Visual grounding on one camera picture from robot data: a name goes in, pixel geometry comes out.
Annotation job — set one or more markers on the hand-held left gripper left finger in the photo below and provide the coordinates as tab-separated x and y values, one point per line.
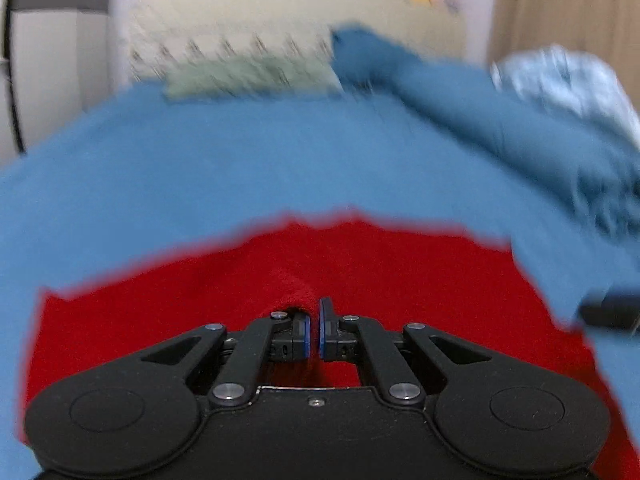
300	336

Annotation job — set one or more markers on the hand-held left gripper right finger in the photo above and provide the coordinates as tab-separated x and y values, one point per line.
323	332

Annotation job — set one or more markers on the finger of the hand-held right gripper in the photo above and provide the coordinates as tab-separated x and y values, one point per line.
612	309

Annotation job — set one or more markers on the red small garment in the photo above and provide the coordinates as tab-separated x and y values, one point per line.
400	270

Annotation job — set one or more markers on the blue bed sheet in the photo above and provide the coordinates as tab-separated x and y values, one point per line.
200	175

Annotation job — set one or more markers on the light blue patterned cloth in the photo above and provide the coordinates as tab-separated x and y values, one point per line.
565	80

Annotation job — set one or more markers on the blue crumpled blanket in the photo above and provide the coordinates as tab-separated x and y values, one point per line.
450	105

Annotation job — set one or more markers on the green pillow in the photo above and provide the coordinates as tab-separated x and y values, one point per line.
250	76

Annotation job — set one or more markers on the beige curtain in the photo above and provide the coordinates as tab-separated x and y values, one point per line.
565	5

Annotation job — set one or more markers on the beige padded headboard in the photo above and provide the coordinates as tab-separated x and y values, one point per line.
280	12

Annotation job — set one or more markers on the white cabinet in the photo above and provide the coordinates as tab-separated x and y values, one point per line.
55	75

